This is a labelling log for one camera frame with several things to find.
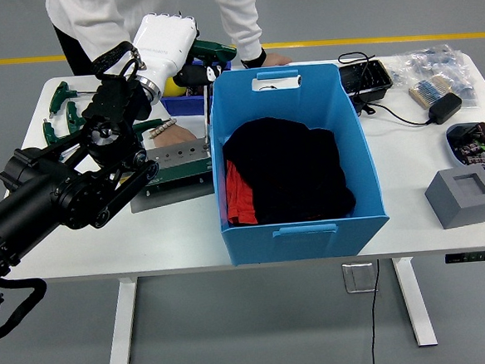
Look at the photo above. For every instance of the person's right hand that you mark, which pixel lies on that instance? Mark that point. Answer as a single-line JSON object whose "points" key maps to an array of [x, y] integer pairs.
{"points": [[177, 136]]}

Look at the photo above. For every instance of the black wristband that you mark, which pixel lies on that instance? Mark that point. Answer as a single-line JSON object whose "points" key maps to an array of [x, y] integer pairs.
{"points": [[255, 60]]}

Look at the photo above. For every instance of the white table leg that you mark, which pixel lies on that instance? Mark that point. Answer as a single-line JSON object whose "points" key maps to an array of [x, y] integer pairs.
{"points": [[413, 303], [125, 323]]}

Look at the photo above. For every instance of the black plastic tray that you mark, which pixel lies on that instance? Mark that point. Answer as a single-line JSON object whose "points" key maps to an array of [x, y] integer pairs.
{"points": [[364, 77]]}

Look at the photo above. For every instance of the resistor tape strip bundle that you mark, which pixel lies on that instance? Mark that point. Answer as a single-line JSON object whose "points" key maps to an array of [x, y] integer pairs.
{"points": [[427, 92]]}

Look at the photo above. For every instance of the yellow ball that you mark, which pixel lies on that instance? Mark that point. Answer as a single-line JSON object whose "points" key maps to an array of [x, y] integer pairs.
{"points": [[171, 87]]}

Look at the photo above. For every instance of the black cloth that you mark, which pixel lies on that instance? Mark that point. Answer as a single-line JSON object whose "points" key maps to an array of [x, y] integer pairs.
{"points": [[287, 166]]}

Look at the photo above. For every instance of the black table control panel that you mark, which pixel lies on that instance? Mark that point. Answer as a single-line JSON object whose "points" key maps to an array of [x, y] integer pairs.
{"points": [[476, 256]]}

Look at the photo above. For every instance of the metal floor socket plate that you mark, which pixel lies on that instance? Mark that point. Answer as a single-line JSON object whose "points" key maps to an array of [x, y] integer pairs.
{"points": [[359, 278]]}

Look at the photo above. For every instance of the large blue folding box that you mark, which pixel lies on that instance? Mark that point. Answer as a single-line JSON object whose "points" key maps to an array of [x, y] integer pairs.
{"points": [[305, 244]]}

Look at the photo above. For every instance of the red cloth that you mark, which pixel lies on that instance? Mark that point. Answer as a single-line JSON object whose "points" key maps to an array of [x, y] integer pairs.
{"points": [[239, 194]]}

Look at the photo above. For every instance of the grey foam block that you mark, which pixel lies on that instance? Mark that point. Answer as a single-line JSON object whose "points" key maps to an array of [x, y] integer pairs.
{"points": [[465, 212]]}

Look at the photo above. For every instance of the small dark blue bin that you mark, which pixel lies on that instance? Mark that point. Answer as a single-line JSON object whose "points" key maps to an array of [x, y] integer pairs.
{"points": [[183, 106]]}

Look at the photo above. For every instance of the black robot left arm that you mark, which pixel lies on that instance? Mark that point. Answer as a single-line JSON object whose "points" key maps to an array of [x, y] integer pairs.
{"points": [[39, 196]]}

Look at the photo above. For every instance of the person's left hand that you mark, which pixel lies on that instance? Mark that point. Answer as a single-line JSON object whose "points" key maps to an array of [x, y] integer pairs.
{"points": [[276, 59]]}

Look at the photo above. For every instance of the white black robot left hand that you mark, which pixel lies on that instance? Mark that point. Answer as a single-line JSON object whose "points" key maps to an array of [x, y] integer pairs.
{"points": [[166, 41]]}

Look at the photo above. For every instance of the black power adapter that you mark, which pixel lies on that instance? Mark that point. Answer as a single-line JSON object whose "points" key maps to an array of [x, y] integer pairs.
{"points": [[445, 108]]}

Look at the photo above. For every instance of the person's left forearm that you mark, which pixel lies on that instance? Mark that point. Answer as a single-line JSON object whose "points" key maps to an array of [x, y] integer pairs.
{"points": [[242, 32]]}

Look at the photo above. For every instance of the green silver SATA tool stand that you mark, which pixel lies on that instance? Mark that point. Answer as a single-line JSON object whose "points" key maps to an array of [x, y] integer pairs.
{"points": [[179, 169]]}

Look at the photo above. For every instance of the clear bags of components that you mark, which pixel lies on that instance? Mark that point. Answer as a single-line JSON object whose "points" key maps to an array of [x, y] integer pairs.
{"points": [[434, 62]]}

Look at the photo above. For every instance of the person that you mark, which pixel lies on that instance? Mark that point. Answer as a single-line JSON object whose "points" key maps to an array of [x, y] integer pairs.
{"points": [[101, 12]]}

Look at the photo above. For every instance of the light blue plate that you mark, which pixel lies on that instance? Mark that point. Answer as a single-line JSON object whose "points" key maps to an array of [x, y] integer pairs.
{"points": [[450, 146]]}

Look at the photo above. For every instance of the pile of electronic parts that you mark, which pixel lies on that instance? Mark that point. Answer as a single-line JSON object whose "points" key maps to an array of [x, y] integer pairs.
{"points": [[477, 144]]}

